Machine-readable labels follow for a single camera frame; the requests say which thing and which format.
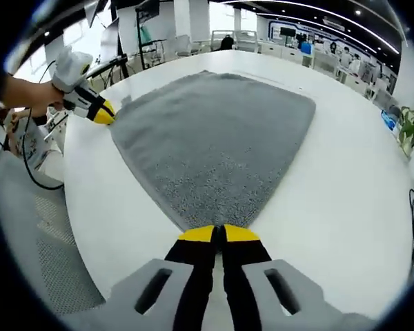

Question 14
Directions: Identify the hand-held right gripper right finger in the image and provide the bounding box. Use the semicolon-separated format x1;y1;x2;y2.
221;223;367;331

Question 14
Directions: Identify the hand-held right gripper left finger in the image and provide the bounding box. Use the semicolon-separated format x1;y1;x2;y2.
72;224;217;331

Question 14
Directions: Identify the grey towel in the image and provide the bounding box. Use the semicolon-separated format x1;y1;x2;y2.
108;70;317;231

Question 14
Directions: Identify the person's left hand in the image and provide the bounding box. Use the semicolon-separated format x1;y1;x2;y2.
26;81;66;119

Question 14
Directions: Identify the white board panel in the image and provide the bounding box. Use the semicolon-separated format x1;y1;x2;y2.
101;17;126;61

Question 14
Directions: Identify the black hanging monitor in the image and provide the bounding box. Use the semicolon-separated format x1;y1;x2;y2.
88;0;104;28

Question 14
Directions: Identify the black screen on stand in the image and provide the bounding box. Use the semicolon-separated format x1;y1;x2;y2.
134;0;167;72

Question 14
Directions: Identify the grey mesh chair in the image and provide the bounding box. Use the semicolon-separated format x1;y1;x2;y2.
0;151;108;317

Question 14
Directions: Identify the white office chair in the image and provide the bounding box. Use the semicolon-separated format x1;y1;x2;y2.
175;34;191;57

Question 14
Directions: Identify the black bag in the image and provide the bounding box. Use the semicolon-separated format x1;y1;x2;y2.
219;34;236;52

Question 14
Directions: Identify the blue packet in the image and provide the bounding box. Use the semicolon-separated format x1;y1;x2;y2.
380;109;400;131

